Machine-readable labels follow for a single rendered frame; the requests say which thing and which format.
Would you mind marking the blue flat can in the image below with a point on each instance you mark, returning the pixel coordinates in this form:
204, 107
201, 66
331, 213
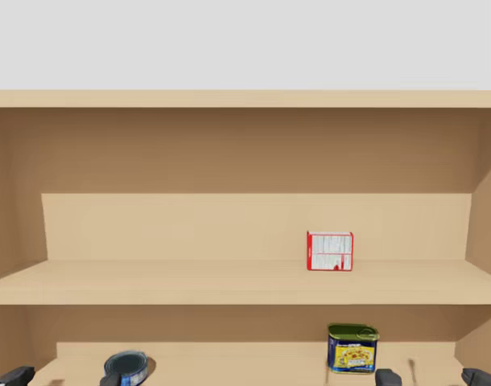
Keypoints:
129, 366

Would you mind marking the green and blue rectangular can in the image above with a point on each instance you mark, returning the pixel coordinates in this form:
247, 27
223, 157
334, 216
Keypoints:
352, 350

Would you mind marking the pale wooden shelf unit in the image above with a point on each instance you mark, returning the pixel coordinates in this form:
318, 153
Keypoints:
189, 281

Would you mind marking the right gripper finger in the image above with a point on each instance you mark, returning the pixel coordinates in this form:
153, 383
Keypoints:
481, 379
388, 379

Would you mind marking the red and white carton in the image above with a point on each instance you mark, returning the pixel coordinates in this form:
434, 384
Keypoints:
330, 251

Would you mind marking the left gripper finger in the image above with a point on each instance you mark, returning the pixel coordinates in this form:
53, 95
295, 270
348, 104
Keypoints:
16, 377
108, 381

